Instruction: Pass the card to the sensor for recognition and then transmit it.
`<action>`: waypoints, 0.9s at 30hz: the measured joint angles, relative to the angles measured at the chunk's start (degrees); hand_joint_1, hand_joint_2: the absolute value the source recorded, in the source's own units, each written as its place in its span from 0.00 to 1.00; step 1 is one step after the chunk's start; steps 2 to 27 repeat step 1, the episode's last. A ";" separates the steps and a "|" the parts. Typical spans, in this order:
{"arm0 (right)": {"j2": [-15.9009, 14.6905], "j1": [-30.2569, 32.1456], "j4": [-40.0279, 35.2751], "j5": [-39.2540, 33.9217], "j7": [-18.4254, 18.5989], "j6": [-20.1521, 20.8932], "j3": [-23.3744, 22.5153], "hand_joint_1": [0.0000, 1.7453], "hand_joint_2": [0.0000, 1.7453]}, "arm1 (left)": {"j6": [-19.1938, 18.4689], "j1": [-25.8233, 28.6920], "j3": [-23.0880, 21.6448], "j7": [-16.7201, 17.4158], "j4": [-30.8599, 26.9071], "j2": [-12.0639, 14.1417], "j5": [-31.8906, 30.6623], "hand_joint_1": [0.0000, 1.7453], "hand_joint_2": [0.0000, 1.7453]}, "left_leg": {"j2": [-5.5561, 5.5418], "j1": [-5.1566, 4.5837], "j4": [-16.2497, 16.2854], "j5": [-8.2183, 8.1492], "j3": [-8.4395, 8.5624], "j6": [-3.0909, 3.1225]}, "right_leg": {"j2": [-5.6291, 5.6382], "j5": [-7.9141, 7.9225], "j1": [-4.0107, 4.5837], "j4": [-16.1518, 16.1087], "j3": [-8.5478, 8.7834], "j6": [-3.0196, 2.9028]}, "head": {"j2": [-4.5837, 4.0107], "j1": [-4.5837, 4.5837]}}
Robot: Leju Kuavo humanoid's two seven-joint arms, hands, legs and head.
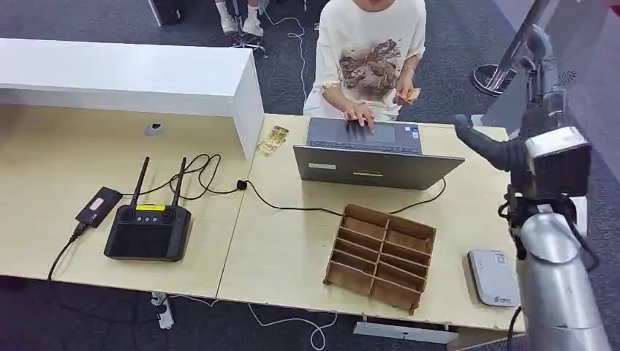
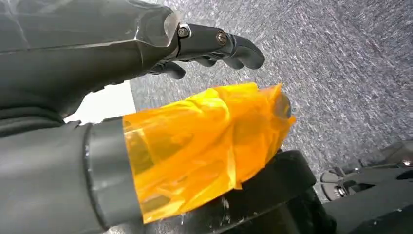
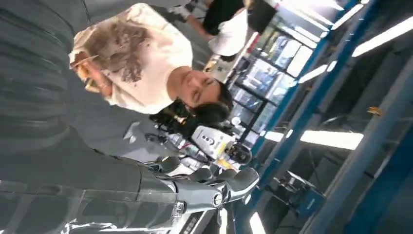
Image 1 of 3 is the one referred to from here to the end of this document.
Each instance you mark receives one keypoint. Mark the wooden card box with slots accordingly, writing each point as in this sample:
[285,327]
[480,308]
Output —
[358,278]

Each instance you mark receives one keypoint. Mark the gold printed card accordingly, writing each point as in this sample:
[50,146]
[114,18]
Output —
[414,95]

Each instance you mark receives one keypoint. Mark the stack of gold cards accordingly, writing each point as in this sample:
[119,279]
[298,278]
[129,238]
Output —
[272,140]

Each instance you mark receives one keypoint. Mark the grey open laptop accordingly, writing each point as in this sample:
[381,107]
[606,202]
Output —
[375,169]

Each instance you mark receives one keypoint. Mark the person's right hand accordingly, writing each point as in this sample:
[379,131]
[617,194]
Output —
[361,116]

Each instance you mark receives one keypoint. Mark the metal stand base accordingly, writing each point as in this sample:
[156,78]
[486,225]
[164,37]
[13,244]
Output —
[247,44]

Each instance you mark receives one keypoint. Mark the person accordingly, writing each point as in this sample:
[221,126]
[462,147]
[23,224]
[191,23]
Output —
[368,29]
[252,26]

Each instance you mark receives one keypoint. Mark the black controller with two antennas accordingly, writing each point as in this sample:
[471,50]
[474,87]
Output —
[145,237]

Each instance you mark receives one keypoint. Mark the white desk crossbar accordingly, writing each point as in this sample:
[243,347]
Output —
[402,333]

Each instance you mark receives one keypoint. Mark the white power strip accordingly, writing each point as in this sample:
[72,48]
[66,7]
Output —
[164,315]

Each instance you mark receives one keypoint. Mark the white card reader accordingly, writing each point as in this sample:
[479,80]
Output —
[491,278]

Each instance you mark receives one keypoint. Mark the small black power bank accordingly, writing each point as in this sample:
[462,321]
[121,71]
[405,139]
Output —
[98,207]

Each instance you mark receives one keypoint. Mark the white counter shelf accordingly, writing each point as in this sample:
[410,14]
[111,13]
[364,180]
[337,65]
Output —
[121,72]

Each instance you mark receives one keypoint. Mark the black cabinet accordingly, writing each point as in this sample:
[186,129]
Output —
[167,10]

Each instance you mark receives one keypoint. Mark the chrome stanchion post with base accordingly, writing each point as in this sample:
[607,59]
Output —
[494,77]

